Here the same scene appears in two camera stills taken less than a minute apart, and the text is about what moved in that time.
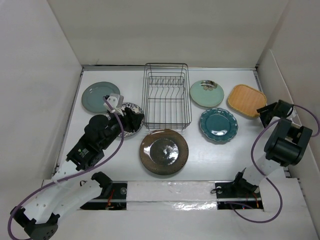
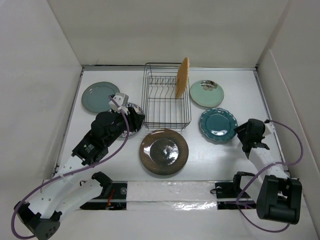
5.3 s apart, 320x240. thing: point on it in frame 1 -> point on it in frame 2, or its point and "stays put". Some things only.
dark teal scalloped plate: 219,124 stays put
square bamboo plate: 246,100 -> 183,78
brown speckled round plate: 164,152 stays put
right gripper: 263,114 -> 239,132
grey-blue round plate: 92,96 stays put
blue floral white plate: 135,108 stays put
